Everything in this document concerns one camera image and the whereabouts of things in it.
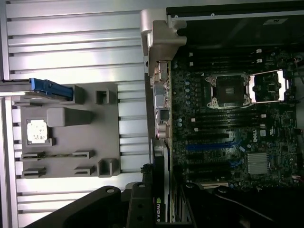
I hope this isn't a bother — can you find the white expansion slot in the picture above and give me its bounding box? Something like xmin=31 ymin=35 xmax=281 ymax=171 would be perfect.
xmin=201 ymin=182 xmax=227 ymax=189

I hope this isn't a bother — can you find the black expansion slot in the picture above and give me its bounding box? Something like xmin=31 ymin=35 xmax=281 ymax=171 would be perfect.
xmin=186 ymin=133 xmax=230 ymax=142
xmin=187 ymin=163 xmax=230 ymax=172

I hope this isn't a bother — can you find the blue expansion slot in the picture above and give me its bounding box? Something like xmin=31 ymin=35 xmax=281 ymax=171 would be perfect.
xmin=186 ymin=144 xmax=236 ymax=153

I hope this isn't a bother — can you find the silver chipset heat sink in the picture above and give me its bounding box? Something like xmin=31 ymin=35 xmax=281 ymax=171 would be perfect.
xmin=247 ymin=152 xmax=271 ymax=175

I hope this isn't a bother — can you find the grey parts rack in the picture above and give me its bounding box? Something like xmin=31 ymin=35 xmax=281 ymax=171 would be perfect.
xmin=14 ymin=83 xmax=119 ymax=179

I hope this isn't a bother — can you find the silver CPU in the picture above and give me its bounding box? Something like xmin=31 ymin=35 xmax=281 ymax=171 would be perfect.
xmin=26 ymin=120 xmax=48 ymax=144

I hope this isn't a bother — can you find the green motherboard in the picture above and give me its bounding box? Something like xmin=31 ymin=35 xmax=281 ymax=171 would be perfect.
xmin=172 ymin=47 xmax=300 ymax=190

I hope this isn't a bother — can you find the CPU socket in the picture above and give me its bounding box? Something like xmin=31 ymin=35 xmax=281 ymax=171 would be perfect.
xmin=205 ymin=73 xmax=252 ymax=110

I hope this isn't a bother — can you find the hard disk with blue caddy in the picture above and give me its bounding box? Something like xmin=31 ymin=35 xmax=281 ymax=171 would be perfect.
xmin=0 ymin=77 xmax=74 ymax=105

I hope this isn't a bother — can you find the open metal socket cover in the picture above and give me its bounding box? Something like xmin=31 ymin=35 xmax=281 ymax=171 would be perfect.
xmin=248 ymin=70 xmax=293 ymax=105

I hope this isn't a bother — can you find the open PC case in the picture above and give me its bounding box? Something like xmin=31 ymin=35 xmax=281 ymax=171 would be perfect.
xmin=139 ymin=0 xmax=304 ymax=193

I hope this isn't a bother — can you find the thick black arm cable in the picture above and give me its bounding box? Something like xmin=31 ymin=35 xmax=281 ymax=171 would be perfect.
xmin=213 ymin=191 xmax=276 ymax=224

